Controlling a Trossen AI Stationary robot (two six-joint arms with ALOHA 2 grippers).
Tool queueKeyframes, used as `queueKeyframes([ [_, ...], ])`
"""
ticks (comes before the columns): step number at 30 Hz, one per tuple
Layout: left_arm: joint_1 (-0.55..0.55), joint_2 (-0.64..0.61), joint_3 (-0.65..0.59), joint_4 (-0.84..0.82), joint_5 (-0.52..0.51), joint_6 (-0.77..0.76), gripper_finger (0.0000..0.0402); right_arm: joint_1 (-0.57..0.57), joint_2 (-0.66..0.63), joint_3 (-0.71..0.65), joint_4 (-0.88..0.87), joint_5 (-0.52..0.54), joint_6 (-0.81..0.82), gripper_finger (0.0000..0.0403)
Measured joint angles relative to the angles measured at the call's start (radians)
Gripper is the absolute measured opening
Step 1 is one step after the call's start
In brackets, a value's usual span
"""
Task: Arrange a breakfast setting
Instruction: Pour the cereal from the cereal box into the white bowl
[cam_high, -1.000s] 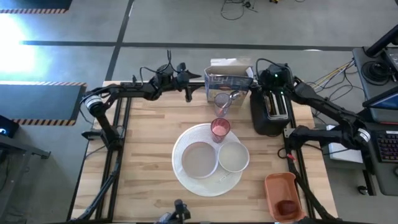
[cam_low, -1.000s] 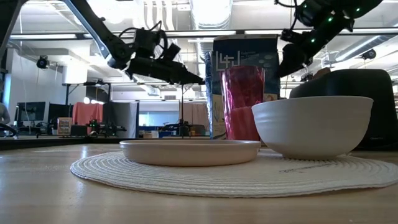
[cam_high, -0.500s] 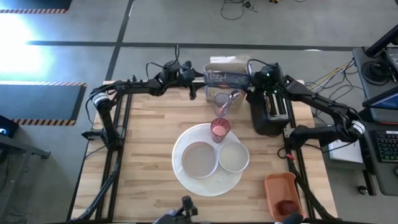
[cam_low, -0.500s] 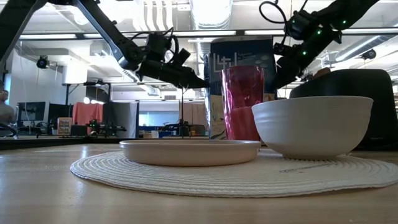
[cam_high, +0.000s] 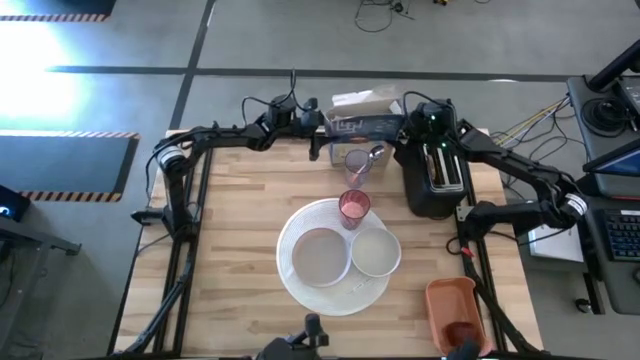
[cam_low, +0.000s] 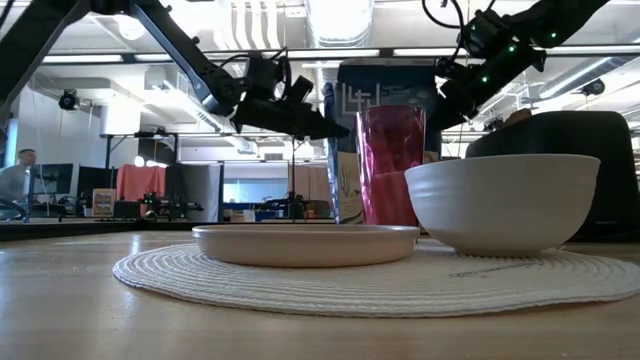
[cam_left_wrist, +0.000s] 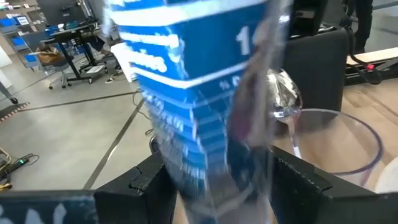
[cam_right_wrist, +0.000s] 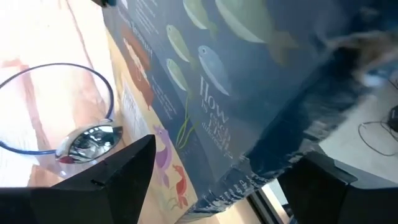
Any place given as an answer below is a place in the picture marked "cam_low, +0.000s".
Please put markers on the orange background cloth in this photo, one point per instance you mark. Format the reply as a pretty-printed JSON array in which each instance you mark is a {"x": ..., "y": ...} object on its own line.
[{"x": 140, "y": 182}]

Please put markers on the blue cereal box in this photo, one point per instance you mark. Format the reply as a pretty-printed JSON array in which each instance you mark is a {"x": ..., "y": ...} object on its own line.
[{"x": 380, "y": 82}]

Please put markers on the black toaster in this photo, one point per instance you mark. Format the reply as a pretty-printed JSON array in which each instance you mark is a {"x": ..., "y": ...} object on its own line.
[{"x": 575, "y": 135}]

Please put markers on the beige background curtain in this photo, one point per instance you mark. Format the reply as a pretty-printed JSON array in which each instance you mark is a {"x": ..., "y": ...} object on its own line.
[{"x": 312, "y": 182}]

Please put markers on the black background robot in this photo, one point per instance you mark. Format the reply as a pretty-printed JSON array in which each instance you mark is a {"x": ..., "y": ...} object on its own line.
[{"x": 170, "y": 206}]

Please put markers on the white round woven placemat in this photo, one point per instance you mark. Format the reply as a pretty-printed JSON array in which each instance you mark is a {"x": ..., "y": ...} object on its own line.
[{"x": 350, "y": 290}]

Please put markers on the grey room partition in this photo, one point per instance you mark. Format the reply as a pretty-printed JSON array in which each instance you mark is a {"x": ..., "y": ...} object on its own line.
[{"x": 200, "y": 185}]

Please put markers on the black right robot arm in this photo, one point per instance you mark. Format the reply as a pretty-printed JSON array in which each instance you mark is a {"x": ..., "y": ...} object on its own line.
[{"x": 525, "y": 55}]

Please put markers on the black computer monitor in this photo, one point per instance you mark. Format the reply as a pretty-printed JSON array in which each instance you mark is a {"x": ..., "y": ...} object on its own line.
[
  {"x": 97, "y": 180},
  {"x": 52, "y": 179}
]

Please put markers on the pink glass tumbler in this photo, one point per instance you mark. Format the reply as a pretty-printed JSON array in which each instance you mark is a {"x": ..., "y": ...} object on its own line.
[{"x": 390, "y": 175}]

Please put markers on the black overhead crossbar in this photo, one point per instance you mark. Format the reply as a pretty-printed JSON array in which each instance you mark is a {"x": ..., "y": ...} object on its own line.
[{"x": 387, "y": 50}]

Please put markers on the white ceramic bowl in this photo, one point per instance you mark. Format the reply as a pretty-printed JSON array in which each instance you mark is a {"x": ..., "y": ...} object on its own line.
[{"x": 500, "y": 205}]

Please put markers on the black ceiling spotlight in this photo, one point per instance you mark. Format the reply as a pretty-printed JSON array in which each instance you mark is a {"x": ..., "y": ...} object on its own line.
[
  {"x": 68, "y": 100},
  {"x": 593, "y": 87}
]

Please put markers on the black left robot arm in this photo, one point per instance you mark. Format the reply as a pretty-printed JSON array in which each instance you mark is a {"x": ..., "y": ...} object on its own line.
[{"x": 190, "y": 55}]

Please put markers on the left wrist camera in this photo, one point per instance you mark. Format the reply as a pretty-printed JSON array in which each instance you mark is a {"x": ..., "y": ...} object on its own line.
[{"x": 265, "y": 75}]

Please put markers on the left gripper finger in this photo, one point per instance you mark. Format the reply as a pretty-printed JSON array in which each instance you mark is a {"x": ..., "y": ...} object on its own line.
[{"x": 315, "y": 127}]

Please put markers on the beige round plate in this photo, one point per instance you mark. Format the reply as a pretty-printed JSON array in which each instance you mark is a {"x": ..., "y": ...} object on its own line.
[{"x": 305, "y": 247}]

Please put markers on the black metal rig frame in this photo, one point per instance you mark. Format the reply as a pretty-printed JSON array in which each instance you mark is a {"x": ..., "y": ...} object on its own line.
[{"x": 75, "y": 231}]

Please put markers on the silver ceiling duct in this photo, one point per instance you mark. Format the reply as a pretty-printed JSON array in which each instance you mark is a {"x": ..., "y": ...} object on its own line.
[{"x": 340, "y": 22}]

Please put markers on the person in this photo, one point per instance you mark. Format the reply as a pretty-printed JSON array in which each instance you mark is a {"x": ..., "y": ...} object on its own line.
[{"x": 22, "y": 165}]

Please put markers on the colourful framed picture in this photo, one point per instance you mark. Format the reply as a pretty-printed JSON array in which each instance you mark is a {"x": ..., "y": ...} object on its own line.
[{"x": 104, "y": 202}]

